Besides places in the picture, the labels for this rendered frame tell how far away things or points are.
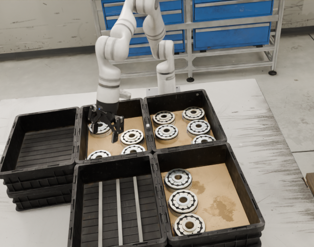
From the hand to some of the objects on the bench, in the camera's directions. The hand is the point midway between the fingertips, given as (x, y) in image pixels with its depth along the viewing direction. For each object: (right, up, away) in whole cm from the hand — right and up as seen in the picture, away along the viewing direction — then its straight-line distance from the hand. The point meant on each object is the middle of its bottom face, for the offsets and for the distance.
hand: (104, 136), depth 122 cm
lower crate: (-28, -19, +40) cm, 52 cm away
